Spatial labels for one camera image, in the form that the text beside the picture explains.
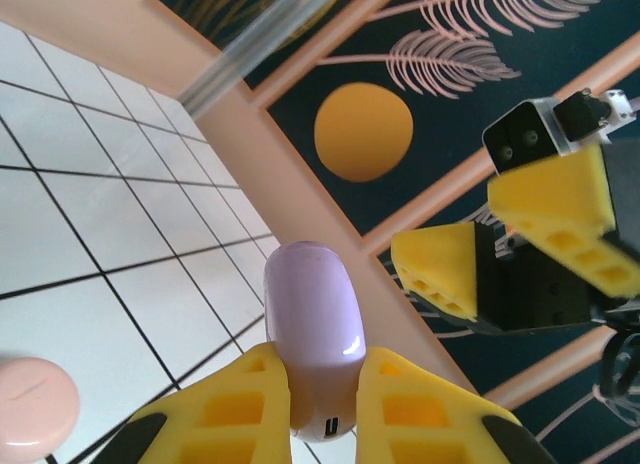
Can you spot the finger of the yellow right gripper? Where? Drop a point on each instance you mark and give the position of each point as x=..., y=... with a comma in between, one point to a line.
x=435, y=259
x=555, y=194

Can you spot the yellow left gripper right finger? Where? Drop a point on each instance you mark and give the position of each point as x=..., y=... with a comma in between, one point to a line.
x=465, y=409

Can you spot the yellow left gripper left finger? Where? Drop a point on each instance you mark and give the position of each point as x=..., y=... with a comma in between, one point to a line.
x=190, y=399

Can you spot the purple earbud charging case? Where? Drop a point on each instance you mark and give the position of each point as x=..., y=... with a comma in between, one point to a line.
x=312, y=304

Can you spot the pink earbud charging case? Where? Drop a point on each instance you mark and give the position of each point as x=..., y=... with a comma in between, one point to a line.
x=35, y=399

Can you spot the pink circle gold grass panel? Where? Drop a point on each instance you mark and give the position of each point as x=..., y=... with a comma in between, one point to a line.
x=225, y=9

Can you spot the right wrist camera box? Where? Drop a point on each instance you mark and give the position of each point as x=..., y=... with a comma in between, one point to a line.
x=520, y=129

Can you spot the feather orange circle wall panel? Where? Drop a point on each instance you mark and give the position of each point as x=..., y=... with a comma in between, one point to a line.
x=365, y=129

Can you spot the aluminium corner post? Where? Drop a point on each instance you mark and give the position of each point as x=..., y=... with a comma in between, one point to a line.
x=235, y=64

